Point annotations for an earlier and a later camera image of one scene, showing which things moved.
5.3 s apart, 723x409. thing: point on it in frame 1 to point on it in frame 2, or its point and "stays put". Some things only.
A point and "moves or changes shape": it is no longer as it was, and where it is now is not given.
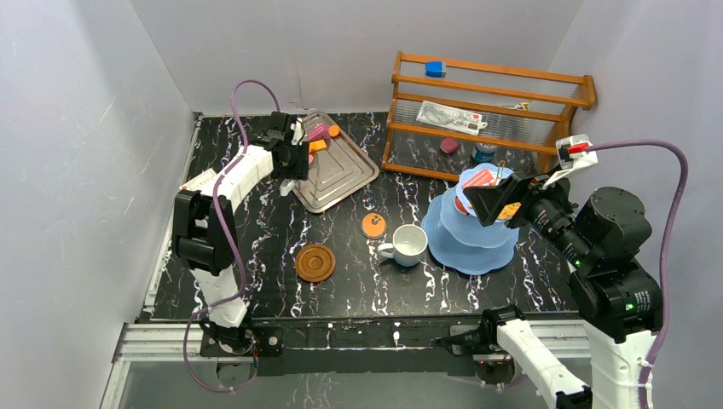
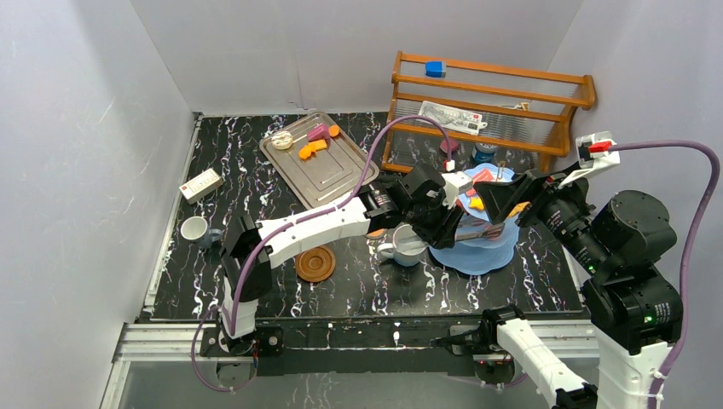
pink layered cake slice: (482, 178) stays put
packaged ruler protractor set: (450, 118) stays put
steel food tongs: (286, 187) to (413, 243)
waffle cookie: (508, 210) moves or changes shape
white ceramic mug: (409, 242) stays put
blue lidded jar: (483, 152) stays put
